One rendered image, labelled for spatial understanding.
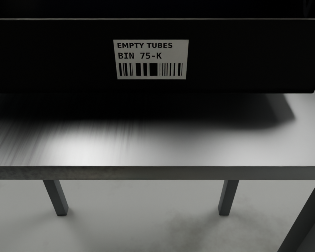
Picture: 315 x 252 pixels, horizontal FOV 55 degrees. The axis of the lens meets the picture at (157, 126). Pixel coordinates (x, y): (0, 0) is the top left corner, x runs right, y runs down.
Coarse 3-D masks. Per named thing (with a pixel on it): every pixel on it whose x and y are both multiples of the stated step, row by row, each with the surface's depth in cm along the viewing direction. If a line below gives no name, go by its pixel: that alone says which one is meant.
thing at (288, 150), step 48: (0, 96) 50; (48, 96) 50; (96, 96) 50; (144, 96) 50; (192, 96) 50; (240, 96) 50; (288, 96) 50; (0, 144) 42; (48, 144) 42; (96, 144) 42; (144, 144) 42; (192, 144) 42; (240, 144) 42; (288, 144) 42; (48, 192) 113; (288, 240) 58
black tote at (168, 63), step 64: (0, 0) 52; (64, 0) 52; (128, 0) 52; (192, 0) 52; (256, 0) 52; (0, 64) 41; (64, 64) 41; (128, 64) 41; (192, 64) 41; (256, 64) 41
